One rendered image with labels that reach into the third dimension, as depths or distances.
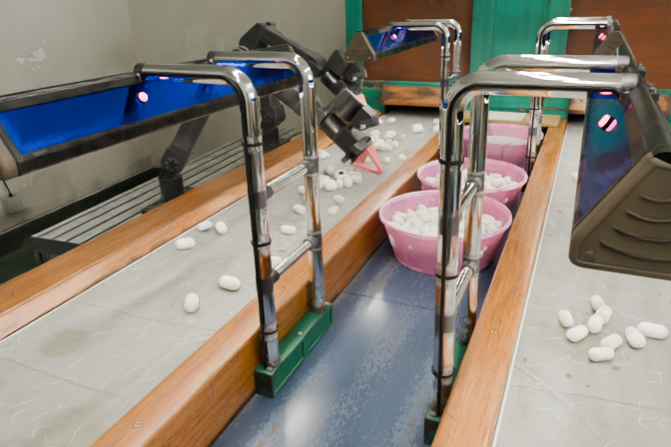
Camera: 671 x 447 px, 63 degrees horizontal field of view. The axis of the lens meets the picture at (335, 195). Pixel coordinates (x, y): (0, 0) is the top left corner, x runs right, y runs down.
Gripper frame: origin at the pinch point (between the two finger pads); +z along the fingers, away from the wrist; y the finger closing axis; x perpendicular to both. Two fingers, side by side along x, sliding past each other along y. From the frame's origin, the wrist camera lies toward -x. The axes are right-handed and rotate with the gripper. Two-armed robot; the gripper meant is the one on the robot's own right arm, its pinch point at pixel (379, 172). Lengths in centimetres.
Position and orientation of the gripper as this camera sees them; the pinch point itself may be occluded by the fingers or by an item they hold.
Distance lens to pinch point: 144.9
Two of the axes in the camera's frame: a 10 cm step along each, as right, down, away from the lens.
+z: 7.1, 7.0, -0.8
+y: 4.1, -3.2, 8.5
